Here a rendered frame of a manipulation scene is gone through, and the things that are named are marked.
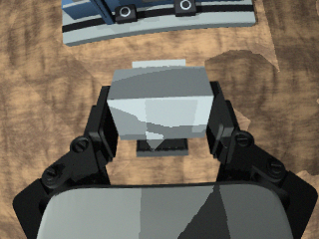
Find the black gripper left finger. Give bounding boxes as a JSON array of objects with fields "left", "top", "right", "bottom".
[{"left": 12, "top": 86, "right": 119, "bottom": 239}]

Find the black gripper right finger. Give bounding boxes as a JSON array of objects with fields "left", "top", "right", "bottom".
[{"left": 206, "top": 82, "right": 318, "bottom": 239}]

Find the dark grey block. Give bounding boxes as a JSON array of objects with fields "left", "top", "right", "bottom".
[{"left": 107, "top": 66, "right": 213, "bottom": 140}]

